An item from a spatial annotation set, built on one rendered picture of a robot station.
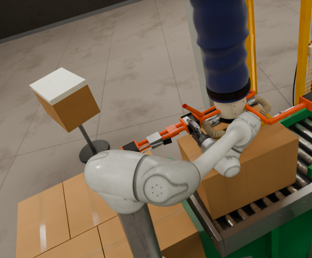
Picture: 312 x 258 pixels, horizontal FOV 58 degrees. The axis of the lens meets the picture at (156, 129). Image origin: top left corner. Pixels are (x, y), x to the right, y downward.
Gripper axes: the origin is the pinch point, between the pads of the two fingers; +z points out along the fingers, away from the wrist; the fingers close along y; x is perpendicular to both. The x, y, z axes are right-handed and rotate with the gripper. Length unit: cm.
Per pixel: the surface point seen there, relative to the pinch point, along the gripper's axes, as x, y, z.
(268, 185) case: 35, 56, -20
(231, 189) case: 9.9, 44.7, -18.0
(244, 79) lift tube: 30.0, -17.8, -9.8
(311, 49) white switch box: 120, 18, 36
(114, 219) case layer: -63, 67, 21
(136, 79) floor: 37, 120, 306
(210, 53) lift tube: 16.7, -35.6, -4.7
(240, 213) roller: 12, 67, -21
